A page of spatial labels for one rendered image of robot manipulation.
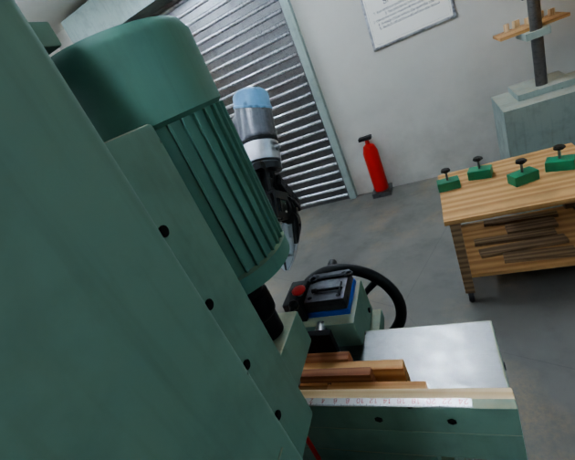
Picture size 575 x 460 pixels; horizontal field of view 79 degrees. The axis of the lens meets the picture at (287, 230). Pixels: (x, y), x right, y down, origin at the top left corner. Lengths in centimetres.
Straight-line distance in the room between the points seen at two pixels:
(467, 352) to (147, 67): 62
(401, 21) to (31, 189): 324
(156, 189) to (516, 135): 240
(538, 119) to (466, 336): 200
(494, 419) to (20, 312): 52
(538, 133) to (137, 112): 242
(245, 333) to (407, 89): 316
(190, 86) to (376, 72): 307
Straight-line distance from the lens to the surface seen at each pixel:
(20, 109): 23
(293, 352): 57
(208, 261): 36
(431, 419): 58
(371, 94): 345
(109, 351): 23
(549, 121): 260
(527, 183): 200
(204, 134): 39
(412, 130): 350
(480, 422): 58
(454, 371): 66
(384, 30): 337
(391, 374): 63
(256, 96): 72
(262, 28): 361
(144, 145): 34
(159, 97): 38
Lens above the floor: 141
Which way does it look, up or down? 23 degrees down
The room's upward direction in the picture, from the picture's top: 25 degrees counter-clockwise
